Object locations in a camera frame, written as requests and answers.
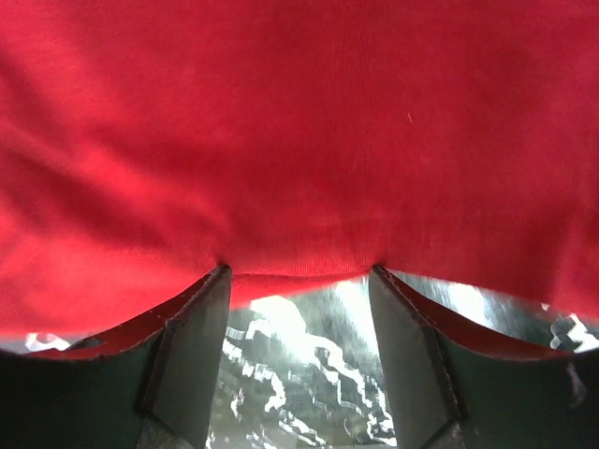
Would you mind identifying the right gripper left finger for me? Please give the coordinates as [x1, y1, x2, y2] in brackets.
[1, 266, 232, 448]

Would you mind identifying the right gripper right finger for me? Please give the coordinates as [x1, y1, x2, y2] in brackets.
[369, 267, 598, 448]

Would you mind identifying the dark red t-shirt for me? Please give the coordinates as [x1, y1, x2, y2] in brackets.
[1, 1, 598, 337]

